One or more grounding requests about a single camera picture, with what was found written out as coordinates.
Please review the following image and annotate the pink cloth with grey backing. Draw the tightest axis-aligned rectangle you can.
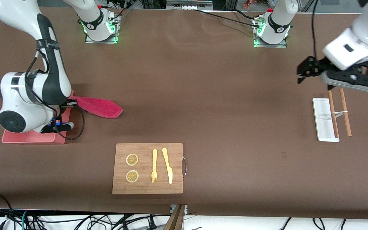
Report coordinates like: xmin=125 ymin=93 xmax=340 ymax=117
xmin=72 ymin=96 xmax=124 ymax=119

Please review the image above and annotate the pink plastic bin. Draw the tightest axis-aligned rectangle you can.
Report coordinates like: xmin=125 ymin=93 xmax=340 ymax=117
xmin=1 ymin=89 xmax=75 ymax=145

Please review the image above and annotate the white rectangular rack tray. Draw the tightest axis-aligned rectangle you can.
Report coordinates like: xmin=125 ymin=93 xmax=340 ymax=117
xmin=312 ymin=97 xmax=340 ymax=142

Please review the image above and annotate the large table cover sheet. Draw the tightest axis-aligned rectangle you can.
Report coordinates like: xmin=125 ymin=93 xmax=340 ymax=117
xmin=0 ymin=6 xmax=368 ymax=220

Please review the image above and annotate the yellow plastic fork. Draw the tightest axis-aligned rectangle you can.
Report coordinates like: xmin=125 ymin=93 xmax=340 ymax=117
xmin=151 ymin=149 xmax=158 ymax=184

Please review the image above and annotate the wooden cutting board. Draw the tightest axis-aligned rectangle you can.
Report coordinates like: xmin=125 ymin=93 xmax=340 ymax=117
xmin=112 ymin=143 xmax=184 ymax=195

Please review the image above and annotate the yellow plastic knife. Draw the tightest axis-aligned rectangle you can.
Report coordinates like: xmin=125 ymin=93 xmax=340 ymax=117
xmin=162 ymin=148 xmax=173 ymax=185

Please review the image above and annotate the grey metal box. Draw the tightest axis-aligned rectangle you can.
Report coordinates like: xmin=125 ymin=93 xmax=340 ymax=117
xmin=166 ymin=0 xmax=213 ymax=10

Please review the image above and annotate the brown wooden strut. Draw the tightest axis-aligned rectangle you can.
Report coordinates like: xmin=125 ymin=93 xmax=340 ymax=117
xmin=163 ymin=204 xmax=184 ymax=230

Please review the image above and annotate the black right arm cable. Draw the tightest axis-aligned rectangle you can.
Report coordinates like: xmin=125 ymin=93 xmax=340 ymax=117
xmin=24 ymin=38 xmax=85 ymax=141

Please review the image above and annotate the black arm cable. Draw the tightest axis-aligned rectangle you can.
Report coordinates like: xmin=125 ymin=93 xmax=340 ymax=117
xmin=24 ymin=38 xmax=85 ymax=141
xmin=311 ymin=0 xmax=319 ymax=61

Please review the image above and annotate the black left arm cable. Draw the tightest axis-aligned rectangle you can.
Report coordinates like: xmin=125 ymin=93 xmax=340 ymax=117
xmin=311 ymin=0 xmax=319 ymax=61

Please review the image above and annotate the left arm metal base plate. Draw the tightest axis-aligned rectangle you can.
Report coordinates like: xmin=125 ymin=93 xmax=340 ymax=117
xmin=253 ymin=18 xmax=287 ymax=48

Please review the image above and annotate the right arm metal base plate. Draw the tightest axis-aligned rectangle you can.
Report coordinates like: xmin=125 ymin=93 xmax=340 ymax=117
xmin=84 ymin=13 xmax=119 ymax=44

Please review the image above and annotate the black cable across table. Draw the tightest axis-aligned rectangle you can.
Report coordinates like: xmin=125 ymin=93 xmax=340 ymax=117
xmin=193 ymin=9 xmax=261 ymax=25

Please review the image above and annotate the small metal bracket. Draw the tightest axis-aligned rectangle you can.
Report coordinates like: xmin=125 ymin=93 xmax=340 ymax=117
xmin=170 ymin=204 xmax=188 ymax=214

